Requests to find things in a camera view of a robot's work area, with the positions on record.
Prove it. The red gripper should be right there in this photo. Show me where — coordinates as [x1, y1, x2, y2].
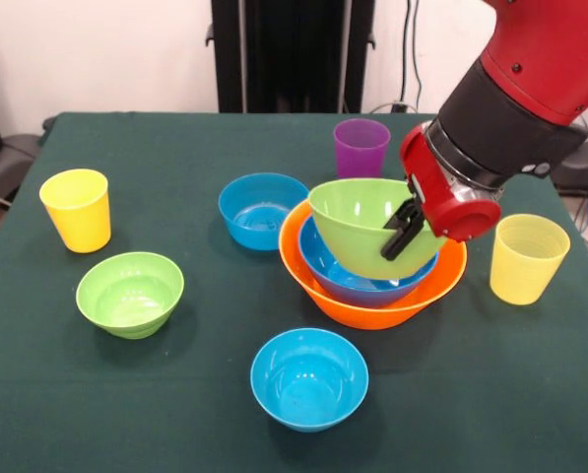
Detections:
[380, 125, 502, 261]

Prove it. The large green bowl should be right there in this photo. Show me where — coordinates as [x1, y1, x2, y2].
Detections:
[307, 177, 447, 281]

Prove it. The large blue bowl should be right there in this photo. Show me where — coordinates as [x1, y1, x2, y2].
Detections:
[297, 216, 440, 309]

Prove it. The purple cup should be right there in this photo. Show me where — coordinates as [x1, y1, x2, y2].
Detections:
[333, 117, 392, 181]

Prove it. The large orange bowl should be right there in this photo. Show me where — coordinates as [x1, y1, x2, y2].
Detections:
[277, 196, 469, 331]

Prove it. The translucent yellow-green cup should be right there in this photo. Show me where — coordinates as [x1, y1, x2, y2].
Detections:
[489, 213, 571, 306]

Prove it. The small ribbed blue bowl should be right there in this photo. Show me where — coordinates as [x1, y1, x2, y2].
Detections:
[218, 172, 310, 251]

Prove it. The dark green tablecloth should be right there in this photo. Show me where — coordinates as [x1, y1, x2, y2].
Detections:
[0, 111, 588, 473]

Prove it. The small cyan bowl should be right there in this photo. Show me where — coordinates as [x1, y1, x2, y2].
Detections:
[249, 327, 370, 434]

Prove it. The dark grey base foot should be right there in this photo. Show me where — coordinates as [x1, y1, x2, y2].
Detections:
[0, 132, 44, 208]
[549, 140, 588, 198]

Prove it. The small green bowl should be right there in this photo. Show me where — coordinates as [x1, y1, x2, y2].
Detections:
[75, 251, 185, 341]

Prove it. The opaque yellow cup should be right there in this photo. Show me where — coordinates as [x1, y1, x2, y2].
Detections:
[38, 169, 112, 254]

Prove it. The black wall cable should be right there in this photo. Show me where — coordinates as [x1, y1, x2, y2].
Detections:
[399, 0, 425, 112]

